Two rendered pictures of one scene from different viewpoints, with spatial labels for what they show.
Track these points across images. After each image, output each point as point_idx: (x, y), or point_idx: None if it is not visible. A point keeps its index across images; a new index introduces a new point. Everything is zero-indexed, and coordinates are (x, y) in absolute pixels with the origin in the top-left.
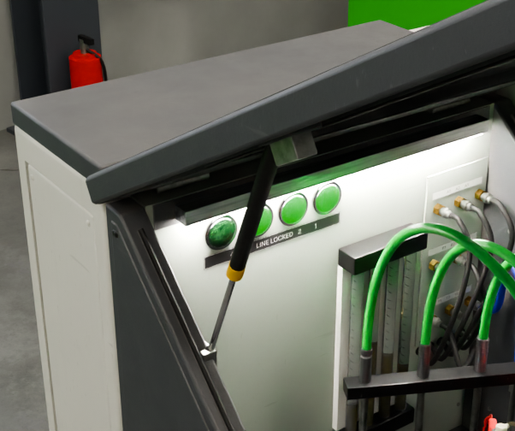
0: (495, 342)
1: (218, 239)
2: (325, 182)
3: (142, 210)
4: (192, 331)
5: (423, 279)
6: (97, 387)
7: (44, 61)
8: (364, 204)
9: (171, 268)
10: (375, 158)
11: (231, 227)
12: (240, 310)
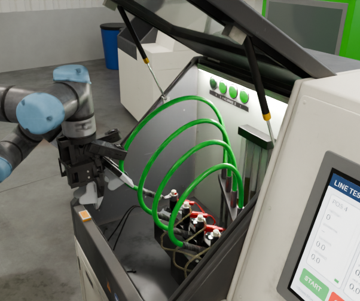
0: None
1: (210, 83)
2: (234, 83)
3: (197, 58)
4: (168, 91)
5: None
6: None
7: None
8: (258, 112)
9: (183, 75)
10: (251, 85)
11: (213, 82)
12: (216, 120)
